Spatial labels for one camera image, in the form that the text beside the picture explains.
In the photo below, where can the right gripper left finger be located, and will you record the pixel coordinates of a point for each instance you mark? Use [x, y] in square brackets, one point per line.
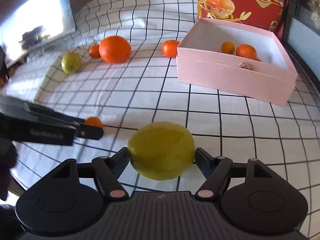
[107, 172]

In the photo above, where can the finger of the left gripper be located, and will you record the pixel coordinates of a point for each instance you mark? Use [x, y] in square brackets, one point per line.
[87, 132]
[24, 121]

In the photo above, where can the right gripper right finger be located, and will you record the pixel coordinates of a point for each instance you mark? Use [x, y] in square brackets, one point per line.
[215, 170]

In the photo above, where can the small green guava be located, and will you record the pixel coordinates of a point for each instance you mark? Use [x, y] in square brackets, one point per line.
[71, 63]

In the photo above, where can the small mandarin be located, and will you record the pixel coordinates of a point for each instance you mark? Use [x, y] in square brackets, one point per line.
[93, 51]

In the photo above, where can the large orange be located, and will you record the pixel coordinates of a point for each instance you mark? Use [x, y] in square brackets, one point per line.
[114, 49]

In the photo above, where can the small yellow citrus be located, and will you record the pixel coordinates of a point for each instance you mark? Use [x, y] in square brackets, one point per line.
[228, 48]

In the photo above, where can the checked white tablecloth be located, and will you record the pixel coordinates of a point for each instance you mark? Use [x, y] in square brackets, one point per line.
[143, 89]

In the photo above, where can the black monitor on left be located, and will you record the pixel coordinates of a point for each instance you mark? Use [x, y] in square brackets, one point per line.
[29, 24]

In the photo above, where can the pink gift box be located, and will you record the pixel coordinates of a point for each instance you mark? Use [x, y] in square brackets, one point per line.
[271, 78]

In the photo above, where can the black framed screen on right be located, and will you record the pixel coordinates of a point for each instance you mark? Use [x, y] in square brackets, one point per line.
[302, 34]

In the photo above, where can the red snack bag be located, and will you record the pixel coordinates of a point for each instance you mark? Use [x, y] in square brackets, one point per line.
[264, 14]

